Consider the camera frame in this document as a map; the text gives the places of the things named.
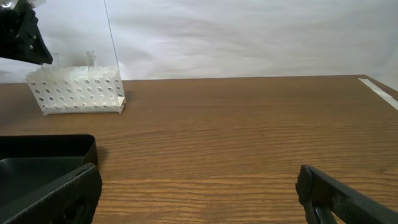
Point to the black tray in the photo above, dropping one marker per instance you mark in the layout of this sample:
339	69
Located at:
46	146

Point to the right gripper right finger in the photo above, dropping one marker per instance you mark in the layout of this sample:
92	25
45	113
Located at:
348	202

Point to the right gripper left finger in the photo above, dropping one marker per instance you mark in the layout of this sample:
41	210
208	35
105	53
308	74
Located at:
68	199

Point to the white test tube rack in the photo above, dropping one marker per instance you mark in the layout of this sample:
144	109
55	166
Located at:
77	93

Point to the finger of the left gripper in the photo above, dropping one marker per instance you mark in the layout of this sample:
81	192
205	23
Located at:
21	37

